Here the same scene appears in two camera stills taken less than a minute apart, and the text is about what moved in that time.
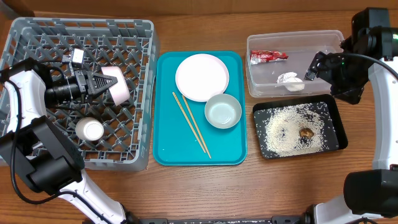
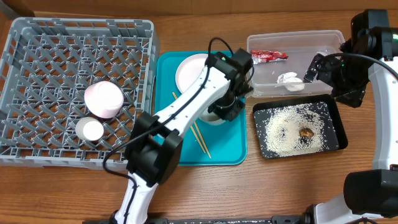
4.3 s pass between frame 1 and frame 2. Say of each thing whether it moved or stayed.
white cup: stayed
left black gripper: moved
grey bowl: moved
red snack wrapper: stayed
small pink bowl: moved
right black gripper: stayed
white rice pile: stayed
